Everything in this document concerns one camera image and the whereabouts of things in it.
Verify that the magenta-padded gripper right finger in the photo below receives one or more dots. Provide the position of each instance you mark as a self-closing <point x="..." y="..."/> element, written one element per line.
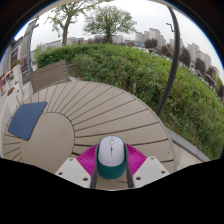
<point x="150" y="170"/>

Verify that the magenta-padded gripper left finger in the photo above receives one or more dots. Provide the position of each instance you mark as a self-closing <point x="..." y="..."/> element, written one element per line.
<point x="71" y="171"/>

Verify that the white and teal computer mouse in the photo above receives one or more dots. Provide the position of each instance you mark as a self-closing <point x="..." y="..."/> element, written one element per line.
<point x="111" y="155"/>

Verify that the dark blue mouse pad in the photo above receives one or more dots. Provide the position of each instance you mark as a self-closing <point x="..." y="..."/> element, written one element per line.
<point x="26" y="120"/>

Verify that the green hedge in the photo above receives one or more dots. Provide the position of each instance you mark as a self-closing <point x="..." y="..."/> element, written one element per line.
<point x="140" y="80"/>

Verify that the beige slatted outdoor chair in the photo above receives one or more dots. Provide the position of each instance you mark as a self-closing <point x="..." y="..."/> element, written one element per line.
<point x="48" y="76"/>

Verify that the curved dark parasol pole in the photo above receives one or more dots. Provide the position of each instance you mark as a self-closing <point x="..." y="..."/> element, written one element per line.
<point x="173" y="66"/>

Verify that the white planter with flowers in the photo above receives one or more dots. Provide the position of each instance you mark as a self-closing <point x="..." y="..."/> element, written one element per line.
<point x="16" y="71"/>

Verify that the distant apartment buildings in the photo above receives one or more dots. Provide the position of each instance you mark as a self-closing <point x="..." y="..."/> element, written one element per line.
<point x="153" y="35"/>

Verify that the tall grey sign pylon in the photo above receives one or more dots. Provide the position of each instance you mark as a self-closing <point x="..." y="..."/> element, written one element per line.
<point x="26" y="43"/>

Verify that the bare-trunked leaning tree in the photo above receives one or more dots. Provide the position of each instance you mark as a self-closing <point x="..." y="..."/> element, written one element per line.
<point x="65" y="26"/>

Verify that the round-crowned green tree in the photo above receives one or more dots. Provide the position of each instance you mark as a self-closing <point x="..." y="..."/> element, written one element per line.
<point x="108" y="21"/>

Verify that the beige parasol canopy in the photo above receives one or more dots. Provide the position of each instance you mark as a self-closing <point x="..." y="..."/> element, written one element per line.
<point x="66" y="4"/>

